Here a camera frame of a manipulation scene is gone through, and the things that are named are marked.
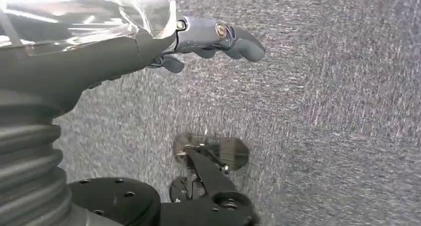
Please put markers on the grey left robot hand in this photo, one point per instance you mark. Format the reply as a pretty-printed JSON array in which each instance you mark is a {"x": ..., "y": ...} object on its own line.
[{"x": 98, "y": 63}]

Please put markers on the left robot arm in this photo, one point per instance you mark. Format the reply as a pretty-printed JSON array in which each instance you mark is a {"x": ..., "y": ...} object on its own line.
[{"x": 29, "y": 172}]

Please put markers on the clear plastic film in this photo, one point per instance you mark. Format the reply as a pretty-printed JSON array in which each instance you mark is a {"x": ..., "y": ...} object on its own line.
[{"x": 98, "y": 14}]

